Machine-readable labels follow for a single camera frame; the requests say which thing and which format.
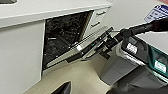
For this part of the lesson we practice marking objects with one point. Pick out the blue printed wall notice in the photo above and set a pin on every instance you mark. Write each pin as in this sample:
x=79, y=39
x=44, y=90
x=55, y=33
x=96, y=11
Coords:
x=157, y=12

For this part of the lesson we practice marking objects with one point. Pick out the white narrow drawer cabinet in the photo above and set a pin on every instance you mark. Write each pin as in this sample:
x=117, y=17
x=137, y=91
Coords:
x=99, y=20

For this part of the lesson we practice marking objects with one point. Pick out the white two-door base cabinet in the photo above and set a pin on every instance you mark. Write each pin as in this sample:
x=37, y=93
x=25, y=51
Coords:
x=20, y=56

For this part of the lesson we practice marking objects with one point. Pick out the stainless steel dishwasher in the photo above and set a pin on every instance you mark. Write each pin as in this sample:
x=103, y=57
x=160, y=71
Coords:
x=76, y=46

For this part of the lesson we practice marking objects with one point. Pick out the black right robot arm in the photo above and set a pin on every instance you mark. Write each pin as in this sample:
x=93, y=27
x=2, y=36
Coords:
x=146, y=26

